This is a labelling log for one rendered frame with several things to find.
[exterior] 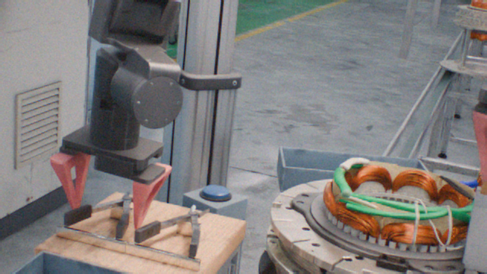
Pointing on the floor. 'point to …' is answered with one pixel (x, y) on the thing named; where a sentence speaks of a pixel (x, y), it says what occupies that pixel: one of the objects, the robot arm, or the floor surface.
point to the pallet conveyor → (431, 114)
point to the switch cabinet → (38, 102)
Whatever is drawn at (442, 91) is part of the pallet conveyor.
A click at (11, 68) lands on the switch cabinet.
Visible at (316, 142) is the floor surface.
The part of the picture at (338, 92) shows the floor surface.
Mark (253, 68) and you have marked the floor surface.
